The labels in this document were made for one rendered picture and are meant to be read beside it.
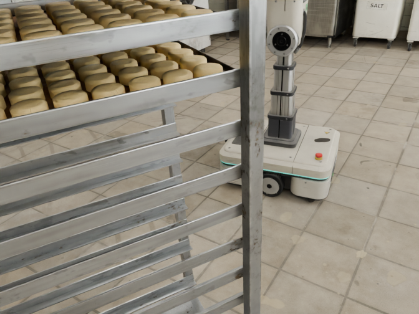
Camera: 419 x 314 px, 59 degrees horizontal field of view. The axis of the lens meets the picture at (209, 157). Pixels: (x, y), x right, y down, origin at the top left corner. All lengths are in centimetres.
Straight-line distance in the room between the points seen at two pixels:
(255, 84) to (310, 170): 149
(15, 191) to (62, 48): 21
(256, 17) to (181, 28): 11
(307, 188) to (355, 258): 45
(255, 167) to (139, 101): 24
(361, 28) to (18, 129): 500
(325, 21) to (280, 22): 319
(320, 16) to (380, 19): 71
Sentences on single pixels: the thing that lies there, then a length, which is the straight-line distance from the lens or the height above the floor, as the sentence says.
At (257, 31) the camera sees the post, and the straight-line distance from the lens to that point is 57.
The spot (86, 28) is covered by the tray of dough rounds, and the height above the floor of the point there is 124.
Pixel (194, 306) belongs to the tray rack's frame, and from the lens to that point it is 150.
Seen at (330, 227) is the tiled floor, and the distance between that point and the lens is 206.
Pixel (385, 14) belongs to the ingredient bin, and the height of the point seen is 42.
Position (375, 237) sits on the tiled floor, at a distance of 207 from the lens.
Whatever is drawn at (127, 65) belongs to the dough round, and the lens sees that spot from 70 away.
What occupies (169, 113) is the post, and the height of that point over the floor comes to 92.
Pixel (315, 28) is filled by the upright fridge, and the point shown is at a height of 26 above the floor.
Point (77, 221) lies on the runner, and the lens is 62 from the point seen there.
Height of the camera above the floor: 134
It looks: 31 degrees down
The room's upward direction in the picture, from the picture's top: 4 degrees counter-clockwise
